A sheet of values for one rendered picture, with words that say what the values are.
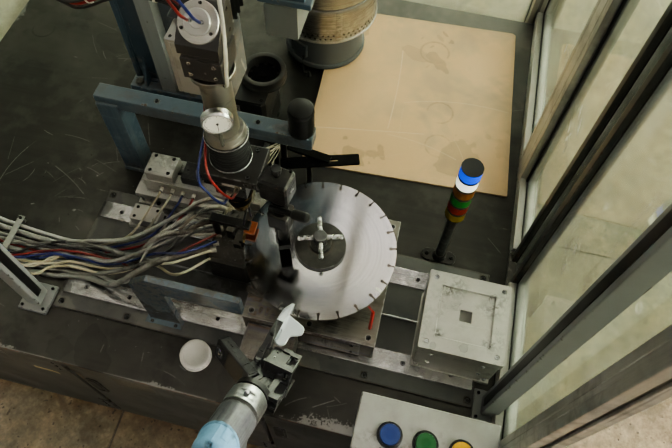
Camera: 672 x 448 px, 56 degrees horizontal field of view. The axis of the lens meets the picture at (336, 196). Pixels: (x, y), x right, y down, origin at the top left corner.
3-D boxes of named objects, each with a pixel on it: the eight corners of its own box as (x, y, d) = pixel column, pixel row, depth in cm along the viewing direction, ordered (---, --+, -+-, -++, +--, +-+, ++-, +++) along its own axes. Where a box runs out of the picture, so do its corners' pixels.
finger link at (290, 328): (314, 313, 128) (294, 355, 124) (288, 301, 129) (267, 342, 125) (313, 309, 125) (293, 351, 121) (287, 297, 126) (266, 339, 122)
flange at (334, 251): (333, 216, 139) (333, 211, 137) (354, 258, 134) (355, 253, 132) (286, 235, 137) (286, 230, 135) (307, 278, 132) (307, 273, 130)
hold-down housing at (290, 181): (299, 218, 125) (296, 163, 108) (290, 238, 123) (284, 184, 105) (274, 208, 126) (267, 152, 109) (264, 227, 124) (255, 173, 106)
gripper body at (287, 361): (295, 380, 126) (270, 422, 116) (257, 362, 128) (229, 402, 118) (304, 352, 123) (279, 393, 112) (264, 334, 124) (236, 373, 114)
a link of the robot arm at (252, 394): (217, 418, 114) (224, 387, 110) (229, 401, 118) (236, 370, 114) (254, 436, 113) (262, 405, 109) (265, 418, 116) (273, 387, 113)
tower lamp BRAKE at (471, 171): (482, 168, 125) (485, 160, 123) (479, 187, 123) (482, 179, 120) (459, 164, 126) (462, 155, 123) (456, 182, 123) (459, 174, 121)
